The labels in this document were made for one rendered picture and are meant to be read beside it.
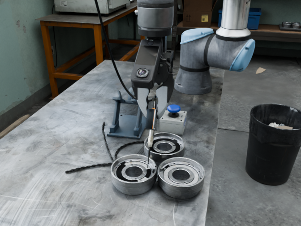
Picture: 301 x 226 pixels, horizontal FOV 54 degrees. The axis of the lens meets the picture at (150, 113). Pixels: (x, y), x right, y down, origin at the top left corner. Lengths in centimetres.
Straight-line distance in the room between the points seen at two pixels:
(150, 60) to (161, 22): 8
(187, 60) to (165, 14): 52
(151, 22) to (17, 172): 48
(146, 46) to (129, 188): 30
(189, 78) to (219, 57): 15
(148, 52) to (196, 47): 49
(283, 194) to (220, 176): 38
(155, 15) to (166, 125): 37
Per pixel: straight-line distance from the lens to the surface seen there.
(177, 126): 87
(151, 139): 70
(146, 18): 62
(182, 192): 65
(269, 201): 195
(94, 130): 91
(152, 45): 63
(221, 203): 185
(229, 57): 105
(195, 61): 112
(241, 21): 105
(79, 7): 298
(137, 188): 66
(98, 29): 268
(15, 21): 283
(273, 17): 465
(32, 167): 81
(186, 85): 114
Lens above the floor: 126
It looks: 28 degrees down
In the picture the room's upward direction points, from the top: straight up
